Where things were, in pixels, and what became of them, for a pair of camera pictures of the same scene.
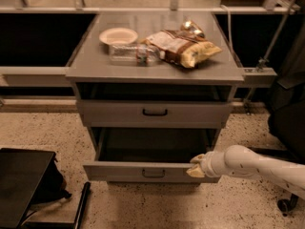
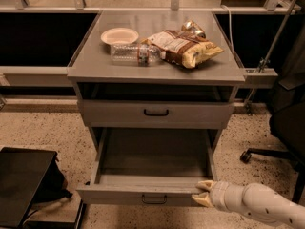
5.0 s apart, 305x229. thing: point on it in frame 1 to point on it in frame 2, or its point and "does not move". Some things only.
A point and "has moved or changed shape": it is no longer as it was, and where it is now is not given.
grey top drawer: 154,113 does not move
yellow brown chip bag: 181,49 does not move
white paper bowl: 118,35 does not move
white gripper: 208,164 to 220,193
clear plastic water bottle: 133,54 does not move
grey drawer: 149,155 has moved or changed shape
